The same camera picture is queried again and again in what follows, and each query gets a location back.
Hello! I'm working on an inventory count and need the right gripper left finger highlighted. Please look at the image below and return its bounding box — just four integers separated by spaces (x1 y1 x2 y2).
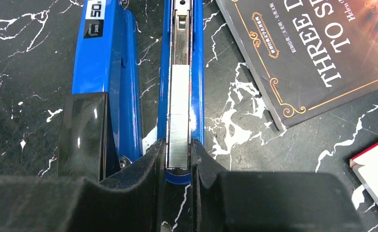
0 139 165 232

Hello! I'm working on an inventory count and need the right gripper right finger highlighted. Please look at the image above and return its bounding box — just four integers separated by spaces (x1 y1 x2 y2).
190 139 363 232

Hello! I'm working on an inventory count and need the three days to see book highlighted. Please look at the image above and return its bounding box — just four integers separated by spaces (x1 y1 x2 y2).
217 0 378 131

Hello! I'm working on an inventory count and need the blue stapler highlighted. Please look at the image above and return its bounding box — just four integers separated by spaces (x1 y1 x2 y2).
57 0 143 182
157 0 205 185

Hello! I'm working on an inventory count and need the silver staple strip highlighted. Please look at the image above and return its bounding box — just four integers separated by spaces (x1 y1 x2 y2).
168 65 190 169

